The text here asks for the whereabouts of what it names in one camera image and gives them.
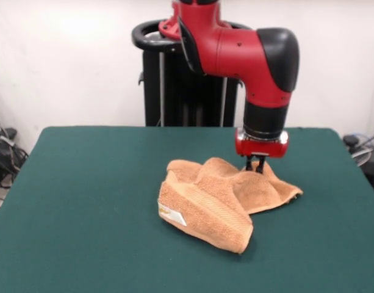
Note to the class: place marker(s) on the grey round base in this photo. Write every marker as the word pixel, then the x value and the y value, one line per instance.
pixel 362 155

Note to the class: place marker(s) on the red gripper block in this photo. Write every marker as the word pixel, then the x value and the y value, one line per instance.
pixel 260 148

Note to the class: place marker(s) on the dark green table cloth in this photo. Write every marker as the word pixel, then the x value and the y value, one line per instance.
pixel 83 213

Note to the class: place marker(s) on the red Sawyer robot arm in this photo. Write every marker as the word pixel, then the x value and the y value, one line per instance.
pixel 229 52

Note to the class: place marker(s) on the tan terry towel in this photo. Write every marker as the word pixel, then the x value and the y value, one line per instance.
pixel 211 207

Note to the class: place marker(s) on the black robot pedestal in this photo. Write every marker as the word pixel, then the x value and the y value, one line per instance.
pixel 174 97

